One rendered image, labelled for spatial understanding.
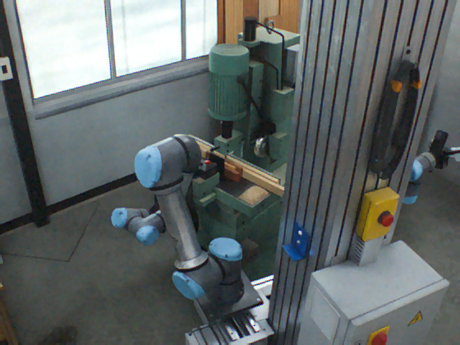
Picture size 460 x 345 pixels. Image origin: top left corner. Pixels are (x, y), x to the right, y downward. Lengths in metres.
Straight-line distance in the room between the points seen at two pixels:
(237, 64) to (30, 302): 1.89
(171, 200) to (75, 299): 1.61
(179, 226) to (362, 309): 0.62
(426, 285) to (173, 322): 1.71
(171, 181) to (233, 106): 0.73
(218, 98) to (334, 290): 1.10
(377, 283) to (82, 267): 2.20
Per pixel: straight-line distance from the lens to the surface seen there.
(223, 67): 1.99
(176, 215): 1.47
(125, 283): 2.98
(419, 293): 1.34
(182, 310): 2.80
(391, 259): 1.41
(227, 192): 2.13
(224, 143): 2.18
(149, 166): 1.39
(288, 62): 2.21
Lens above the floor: 2.14
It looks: 33 degrees down
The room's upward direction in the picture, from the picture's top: 2 degrees clockwise
